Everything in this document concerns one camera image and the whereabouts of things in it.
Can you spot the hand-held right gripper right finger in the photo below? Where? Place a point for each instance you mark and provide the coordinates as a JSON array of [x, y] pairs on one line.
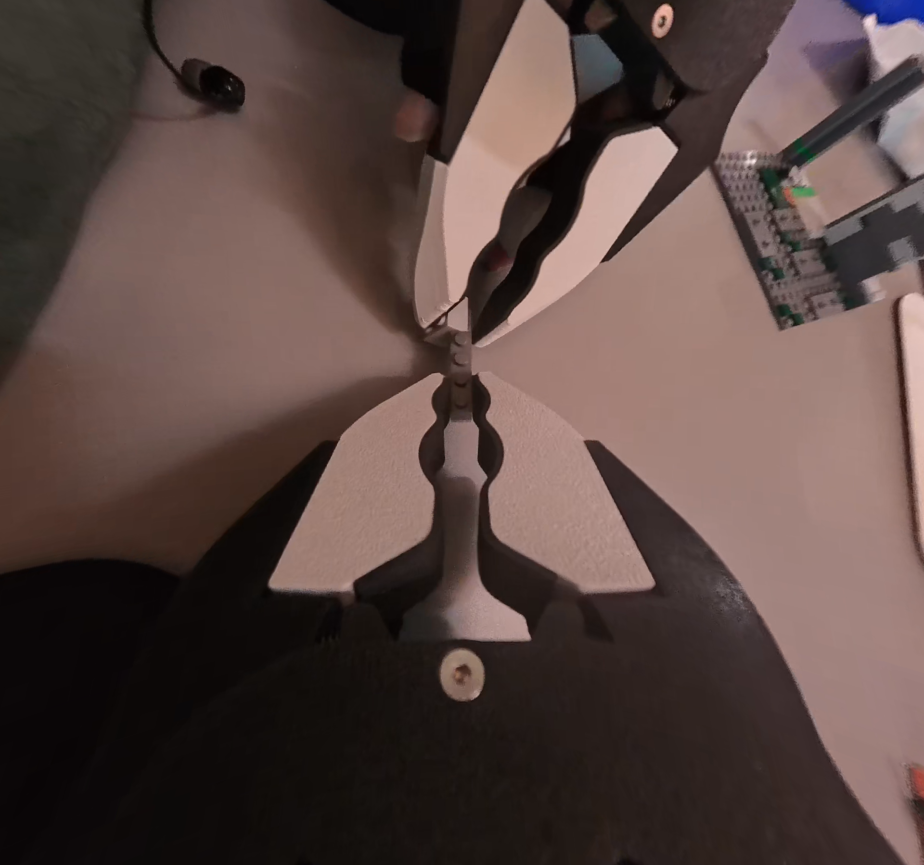
[[570, 518]]

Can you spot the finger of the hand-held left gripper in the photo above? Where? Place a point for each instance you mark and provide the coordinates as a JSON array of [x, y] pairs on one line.
[[498, 122], [621, 201]]

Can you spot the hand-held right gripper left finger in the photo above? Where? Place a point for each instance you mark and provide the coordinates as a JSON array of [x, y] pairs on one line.
[[339, 518]]

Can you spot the dark grey long brick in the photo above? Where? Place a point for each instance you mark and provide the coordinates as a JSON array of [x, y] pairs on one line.
[[460, 374]]

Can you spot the grey desk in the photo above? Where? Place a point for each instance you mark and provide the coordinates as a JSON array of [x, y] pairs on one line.
[[216, 302]]

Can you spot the person's left hand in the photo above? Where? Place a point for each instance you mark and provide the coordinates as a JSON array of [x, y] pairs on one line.
[[415, 118]]

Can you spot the grey brick model on baseplate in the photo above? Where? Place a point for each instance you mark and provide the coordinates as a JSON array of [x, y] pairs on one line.
[[794, 244]]

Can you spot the white paper bag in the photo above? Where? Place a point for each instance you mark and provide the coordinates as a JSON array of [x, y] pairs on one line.
[[899, 42]]

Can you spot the black office chair seat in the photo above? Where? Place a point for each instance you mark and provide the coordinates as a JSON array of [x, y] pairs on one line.
[[72, 699]]

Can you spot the white book stand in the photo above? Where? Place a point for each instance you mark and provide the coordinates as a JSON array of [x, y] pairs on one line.
[[913, 432]]

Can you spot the person's green sweater torso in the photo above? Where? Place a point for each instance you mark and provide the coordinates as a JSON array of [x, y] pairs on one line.
[[58, 122]]

